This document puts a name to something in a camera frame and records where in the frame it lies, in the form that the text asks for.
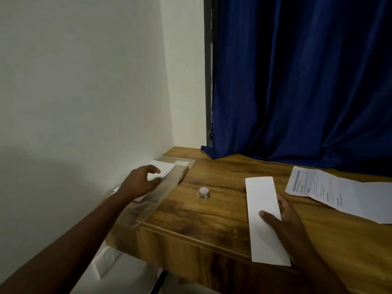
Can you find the person's right hand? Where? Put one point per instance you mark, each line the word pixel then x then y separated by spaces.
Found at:
pixel 288 232

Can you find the person's left hand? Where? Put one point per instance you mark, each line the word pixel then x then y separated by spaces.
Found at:
pixel 136 183

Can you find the person's left thumb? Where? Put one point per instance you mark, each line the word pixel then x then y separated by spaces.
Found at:
pixel 155 182

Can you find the person's right thumb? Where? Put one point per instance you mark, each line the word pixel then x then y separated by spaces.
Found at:
pixel 269 217

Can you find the white envelope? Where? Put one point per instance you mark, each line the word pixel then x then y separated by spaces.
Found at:
pixel 164 168

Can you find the white paper strip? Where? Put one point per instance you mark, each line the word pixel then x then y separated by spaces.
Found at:
pixel 262 199

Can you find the person's right forearm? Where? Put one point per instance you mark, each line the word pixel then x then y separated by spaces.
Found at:
pixel 321 275

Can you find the person's left forearm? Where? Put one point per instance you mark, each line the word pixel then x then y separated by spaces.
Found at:
pixel 70 241

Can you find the clear plastic sleeve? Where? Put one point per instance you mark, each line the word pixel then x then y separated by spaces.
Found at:
pixel 159 199

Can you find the small tape roll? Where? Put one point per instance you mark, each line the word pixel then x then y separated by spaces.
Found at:
pixel 203 193

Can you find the printed unfolded paper sheet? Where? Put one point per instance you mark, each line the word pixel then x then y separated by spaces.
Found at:
pixel 346 195

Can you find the white box under table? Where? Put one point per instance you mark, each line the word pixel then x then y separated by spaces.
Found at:
pixel 122 275

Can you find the dark blue curtain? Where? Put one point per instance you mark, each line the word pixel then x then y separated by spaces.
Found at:
pixel 300 82

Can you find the dark window frame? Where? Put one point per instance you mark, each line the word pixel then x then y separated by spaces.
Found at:
pixel 209 64

